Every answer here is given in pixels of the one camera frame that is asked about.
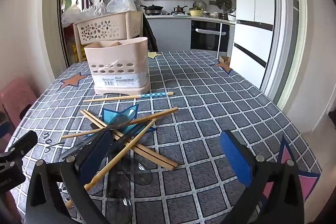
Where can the white pot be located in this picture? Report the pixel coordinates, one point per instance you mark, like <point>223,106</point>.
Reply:
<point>232,16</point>

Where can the round metal strainer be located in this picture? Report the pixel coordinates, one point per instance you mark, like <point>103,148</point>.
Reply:
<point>224,2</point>

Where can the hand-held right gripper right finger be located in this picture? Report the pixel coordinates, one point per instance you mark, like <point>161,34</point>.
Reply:
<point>233,158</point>

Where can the small cardboard box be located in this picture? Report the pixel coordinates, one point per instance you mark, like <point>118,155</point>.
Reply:
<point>225,61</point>

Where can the dark cooking pot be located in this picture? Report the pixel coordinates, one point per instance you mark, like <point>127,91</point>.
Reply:
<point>179,9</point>

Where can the yellow bowl with greens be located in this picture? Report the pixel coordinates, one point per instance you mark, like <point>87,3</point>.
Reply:
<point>196,12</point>

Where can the pile of wooden chopsticks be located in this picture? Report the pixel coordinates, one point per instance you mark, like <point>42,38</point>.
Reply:
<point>160,156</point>

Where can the dark jacket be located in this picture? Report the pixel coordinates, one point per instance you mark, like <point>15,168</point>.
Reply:
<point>151,35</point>

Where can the black wok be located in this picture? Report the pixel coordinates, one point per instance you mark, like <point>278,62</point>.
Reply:
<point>153,8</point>

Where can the large white plastic bag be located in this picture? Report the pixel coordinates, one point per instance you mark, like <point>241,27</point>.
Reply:
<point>122,2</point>

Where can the beige flower-cut basket rack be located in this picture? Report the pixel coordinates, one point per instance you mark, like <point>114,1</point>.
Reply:
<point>105,27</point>

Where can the beige plastic utensil holder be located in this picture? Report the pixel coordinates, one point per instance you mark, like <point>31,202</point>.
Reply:
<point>118,56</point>

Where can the white rod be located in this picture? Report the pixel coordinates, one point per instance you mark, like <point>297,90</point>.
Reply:
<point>220,40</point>

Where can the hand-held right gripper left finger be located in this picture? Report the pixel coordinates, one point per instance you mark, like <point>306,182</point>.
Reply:
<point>94,161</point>

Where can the pink plastic stool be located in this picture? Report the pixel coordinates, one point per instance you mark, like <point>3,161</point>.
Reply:
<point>15,100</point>

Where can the crumpled clear plastic bags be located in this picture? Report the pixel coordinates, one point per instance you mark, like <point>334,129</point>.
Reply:
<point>89,12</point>

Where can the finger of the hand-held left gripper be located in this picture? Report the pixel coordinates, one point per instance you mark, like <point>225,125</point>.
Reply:
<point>23,144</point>

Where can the black built-in oven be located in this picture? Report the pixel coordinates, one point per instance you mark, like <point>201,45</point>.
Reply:
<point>208,35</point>

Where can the white refrigerator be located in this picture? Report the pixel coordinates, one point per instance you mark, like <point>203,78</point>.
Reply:
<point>252,16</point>

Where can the blue patterned wooden chopstick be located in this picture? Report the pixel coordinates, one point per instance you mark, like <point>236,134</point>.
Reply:
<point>118,98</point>

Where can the grey checked star tablecloth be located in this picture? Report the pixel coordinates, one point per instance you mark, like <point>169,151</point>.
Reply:
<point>210,108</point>

